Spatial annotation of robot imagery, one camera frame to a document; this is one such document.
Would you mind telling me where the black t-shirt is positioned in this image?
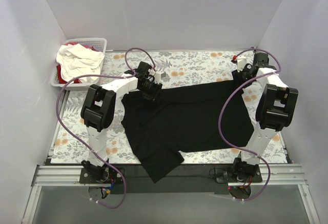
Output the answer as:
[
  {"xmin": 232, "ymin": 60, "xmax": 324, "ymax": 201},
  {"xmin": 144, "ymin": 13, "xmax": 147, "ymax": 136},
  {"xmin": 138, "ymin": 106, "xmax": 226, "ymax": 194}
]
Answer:
[{"xmin": 121, "ymin": 80, "xmax": 254, "ymax": 182}]

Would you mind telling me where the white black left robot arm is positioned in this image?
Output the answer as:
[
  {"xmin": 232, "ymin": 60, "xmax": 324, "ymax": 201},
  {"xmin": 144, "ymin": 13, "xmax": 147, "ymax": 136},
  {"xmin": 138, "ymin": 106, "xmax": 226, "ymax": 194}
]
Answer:
[{"xmin": 81, "ymin": 62, "xmax": 162, "ymax": 182}]

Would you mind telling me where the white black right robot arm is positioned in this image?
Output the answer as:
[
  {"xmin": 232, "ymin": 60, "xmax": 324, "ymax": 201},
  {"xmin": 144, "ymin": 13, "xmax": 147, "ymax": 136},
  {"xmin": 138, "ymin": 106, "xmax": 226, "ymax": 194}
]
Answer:
[{"xmin": 232, "ymin": 52, "xmax": 298, "ymax": 182}]

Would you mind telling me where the white plastic laundry basket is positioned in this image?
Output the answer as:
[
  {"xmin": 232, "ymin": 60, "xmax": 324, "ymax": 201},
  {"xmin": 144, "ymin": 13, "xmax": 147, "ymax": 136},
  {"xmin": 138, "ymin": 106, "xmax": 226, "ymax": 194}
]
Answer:
[{"xmin": 50, "ymin": 37, "xmax": 107, "ymax": 91}]

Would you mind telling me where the white t-shirt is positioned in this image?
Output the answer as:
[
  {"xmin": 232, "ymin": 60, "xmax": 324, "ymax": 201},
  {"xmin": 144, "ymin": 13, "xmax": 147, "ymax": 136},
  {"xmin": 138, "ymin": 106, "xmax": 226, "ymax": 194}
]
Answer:
[{"xmin": 55, "ymin": 43, "xmax": 106, "ymax": 84}]

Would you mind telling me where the red t-shirt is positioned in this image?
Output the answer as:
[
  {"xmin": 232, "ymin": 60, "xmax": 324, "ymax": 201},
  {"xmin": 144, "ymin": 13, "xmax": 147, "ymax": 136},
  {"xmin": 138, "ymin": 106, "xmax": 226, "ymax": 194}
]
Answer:
[{"xmin": 55, "ymin": 42, "xmax": 103, "ymax": 85}]

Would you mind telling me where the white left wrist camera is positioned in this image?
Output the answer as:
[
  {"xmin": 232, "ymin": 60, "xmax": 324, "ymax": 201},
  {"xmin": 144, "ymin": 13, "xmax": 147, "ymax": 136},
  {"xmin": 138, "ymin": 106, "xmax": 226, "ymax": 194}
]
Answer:
[{"xmin": 153, "ymin": 72, "xmax": 167, "ymax": 84}]

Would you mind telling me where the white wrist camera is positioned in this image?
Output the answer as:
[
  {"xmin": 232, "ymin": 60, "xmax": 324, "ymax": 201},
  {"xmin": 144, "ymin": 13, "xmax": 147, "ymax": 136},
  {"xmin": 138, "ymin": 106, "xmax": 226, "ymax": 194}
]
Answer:
[
  {"xmin": 153, "ymin": 72, "xmax": 167, "ymax": 84},
  {"xmin": 231, "ymin": 55, "xmax": 247, "ymax": 72}
]

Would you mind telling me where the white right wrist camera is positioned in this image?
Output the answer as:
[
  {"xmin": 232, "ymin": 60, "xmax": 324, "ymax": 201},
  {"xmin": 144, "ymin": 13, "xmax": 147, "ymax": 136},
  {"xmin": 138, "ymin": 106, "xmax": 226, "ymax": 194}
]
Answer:
[{"xmin": 231, "ymin": 55, "xmax": 247, "ymax": 72}]

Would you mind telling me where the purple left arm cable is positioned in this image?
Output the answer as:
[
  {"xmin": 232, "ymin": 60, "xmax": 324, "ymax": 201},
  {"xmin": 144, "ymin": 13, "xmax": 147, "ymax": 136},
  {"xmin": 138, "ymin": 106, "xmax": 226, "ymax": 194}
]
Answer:
[{"xmin": 56, "ymin": 47, "xmax": 159, "ymax": 209}]

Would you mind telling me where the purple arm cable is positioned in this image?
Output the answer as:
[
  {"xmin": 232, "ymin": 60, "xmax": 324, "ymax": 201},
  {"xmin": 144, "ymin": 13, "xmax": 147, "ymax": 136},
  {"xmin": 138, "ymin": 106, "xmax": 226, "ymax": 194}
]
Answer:
[
  {"xmin": 218, "ymin": 48, "xmax": 283, "ymax": 202},
  {"xmin": 56, "ymin": 47, "xmax": 159, "ymax": 209}
]

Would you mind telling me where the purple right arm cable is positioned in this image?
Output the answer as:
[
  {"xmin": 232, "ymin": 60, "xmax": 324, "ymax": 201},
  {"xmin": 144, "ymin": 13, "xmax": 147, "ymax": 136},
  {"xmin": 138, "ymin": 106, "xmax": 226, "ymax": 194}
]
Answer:
[{"xmin": 218, "ymin": 48, "xmax": 283, "ymax": 202}]

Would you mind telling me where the aluminium frame rail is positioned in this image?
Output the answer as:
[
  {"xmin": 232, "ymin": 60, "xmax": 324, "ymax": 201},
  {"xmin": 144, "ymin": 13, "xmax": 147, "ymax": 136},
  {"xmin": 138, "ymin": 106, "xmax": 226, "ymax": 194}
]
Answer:
[{"xmin": 23, "ymin": 164, "xmax": 320, "ymax": 223}]

